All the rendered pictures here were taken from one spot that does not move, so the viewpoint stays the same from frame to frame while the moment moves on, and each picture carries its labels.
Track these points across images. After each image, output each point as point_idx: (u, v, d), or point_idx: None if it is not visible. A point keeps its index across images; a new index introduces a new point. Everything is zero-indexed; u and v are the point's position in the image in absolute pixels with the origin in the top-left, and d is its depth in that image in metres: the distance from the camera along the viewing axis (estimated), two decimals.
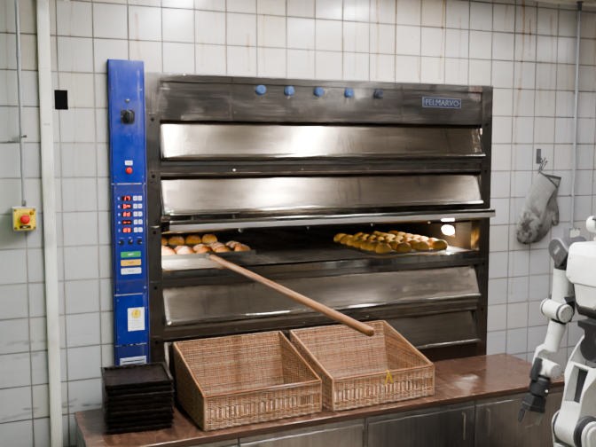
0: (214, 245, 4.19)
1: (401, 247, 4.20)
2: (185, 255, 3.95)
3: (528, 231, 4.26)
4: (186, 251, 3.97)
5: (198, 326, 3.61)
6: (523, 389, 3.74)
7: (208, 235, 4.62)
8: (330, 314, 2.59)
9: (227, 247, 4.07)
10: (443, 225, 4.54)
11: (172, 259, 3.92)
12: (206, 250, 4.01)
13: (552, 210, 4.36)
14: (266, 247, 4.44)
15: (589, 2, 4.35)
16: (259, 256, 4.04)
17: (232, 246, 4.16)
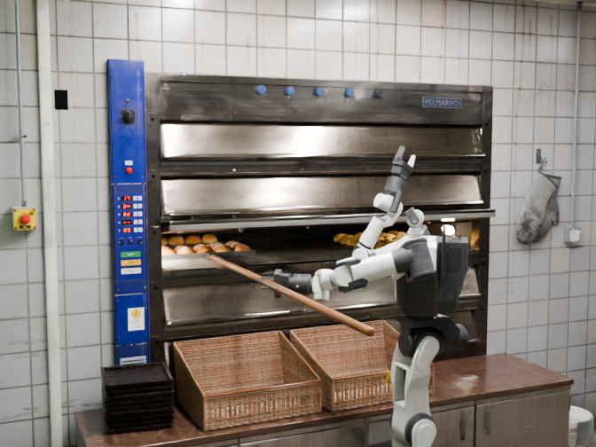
0: (214, 245, 4.19)
1: None
2: (185, 255, 3.95)
3: (528, 231, 4.26)
4: (186, 251, 3.97)
5: (198, 326, 3.61)
6: (523, 389, 3.74)
7: (208, 235, 4.62)
8: (330, 314, 2.59)
9: (227, 247, 4.07)
10: (443, 225, 4.54)
11: (172, 259, 3.92)
12: (206, 250, 4.01)
13: (552, 210, 4.36)
14: (266, 247, 4.44)
15: (589, 2, 4.35)
16: (259, 256, 4.04)
17: (232, 246, 4.16)
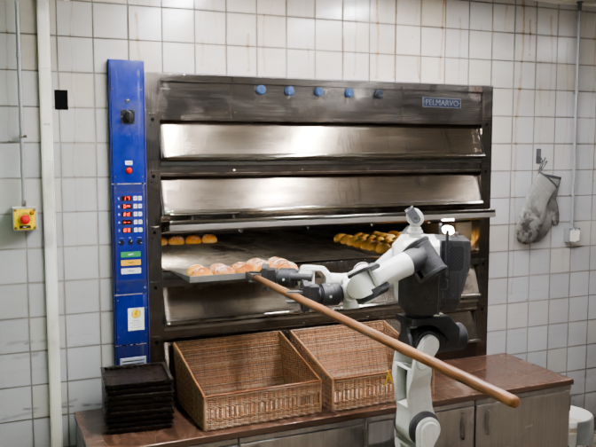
0: (254, 262, 3.58)
1: None
2: (223, 276, 3.34)
3: (528, 231, 4.26)
4: (224, 270, 3.35)
5: (198, 326, 3.61)
6: (523, 389, 3.74)
7: (208, 235, 4.62)
8: (444, 370, 1.99)
9: (271, 265, 3.45)
10: (443, 225, 4.54)
11: (208, 280, 3.31)
12: (247, 270, 3.40)
13: (552, 210, 4.36)
14: (266, 247, 4.44)
15: (589, 2, 4.35)
16: (259, 256, 4.04)
17: (276, 263, 3.55)
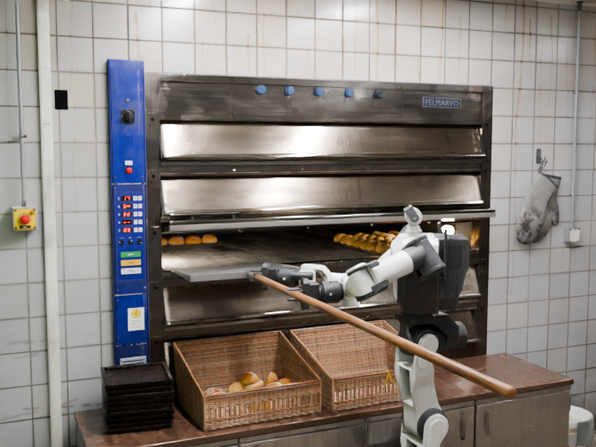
0: None
1: None
2: (224, 275, 3.34)
3: (528, 231, 4.26)
4: (212, 393, 3.49)
5: (198, 326, 3.61)
6: (523, 389, 3.74)
7: (208, 235, 4.62)
8: (441, 363, 1.98)
9: (247, 374, 3.57)
10: (443, 225, 4.54)
11: (209, 279, 3.31)
12: None
13: (552, 210, 4.36)
14: (266, 247, 4.44)
15: (589, 2, 4.35)
16: (259, 256, 4.04)
17: None
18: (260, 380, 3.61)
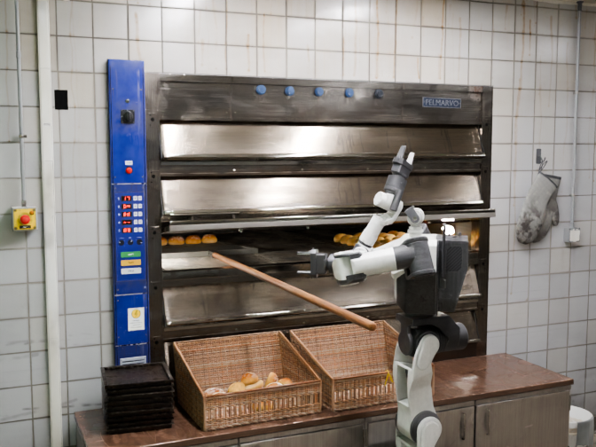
0: None
1: None
2: (189, 254, 4.02)
3: (528, 231, 4.26)
4: (212, 393, 3.49)
5: (198, 326, 3.61)
6: (523, 389, 3.74)
7: (208, 235, 4.62)
8: (333, 309, 2.66)
9: (247, 374, 3.57)
10: (443, 225, 4.54)
11: (176, 257, 3.99)
12: None
13: (552, 210, 4.36)
14: (266, 247, 4.44)
15: (589, 2, 4.35)
16: (259, 256, 4.04)
17: None
18: (260, 380, 3.61)
